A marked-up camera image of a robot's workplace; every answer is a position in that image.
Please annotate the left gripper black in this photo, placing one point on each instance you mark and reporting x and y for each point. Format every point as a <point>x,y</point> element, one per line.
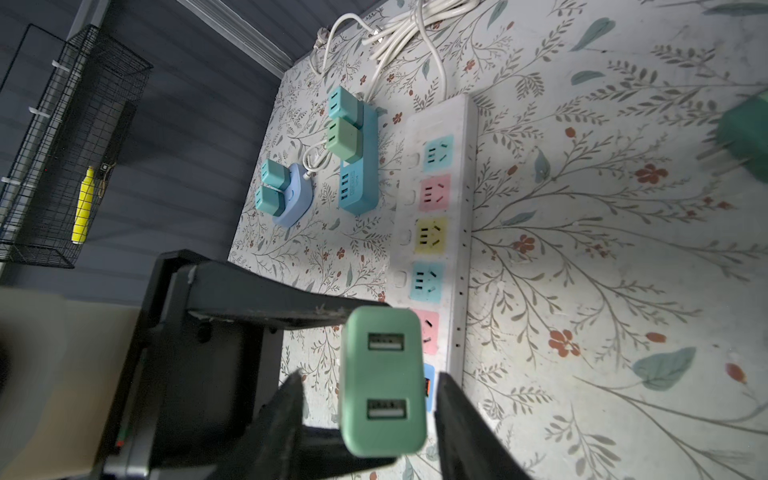
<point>202,363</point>

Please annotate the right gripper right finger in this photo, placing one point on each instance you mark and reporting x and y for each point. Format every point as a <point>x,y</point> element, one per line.
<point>467,447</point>

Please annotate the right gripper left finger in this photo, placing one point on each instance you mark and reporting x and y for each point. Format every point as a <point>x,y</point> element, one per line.
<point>269,448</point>

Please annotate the teal charger cube front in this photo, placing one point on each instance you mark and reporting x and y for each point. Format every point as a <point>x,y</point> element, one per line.
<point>269,201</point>

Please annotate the teal charger cube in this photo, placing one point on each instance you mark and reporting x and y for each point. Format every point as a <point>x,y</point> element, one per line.
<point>269,201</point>
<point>274,175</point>
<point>343,104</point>

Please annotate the green charger cube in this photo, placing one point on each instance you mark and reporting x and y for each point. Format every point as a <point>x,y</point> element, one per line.
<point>344,140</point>
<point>741,140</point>
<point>382,383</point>

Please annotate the light blue square power socket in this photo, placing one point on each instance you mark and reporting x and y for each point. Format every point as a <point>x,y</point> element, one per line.
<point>298,197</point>

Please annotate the teal power strip with USB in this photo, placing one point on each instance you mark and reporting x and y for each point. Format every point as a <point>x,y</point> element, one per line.
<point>359,181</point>

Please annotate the white multicolour power strip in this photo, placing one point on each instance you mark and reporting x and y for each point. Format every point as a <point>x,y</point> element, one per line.
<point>429,258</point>

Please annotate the yellow striped item in basket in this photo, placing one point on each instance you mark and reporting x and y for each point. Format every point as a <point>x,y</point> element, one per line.
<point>83,209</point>

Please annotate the black wire mesh basket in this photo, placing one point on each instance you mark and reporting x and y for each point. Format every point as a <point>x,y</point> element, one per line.
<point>70,105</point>

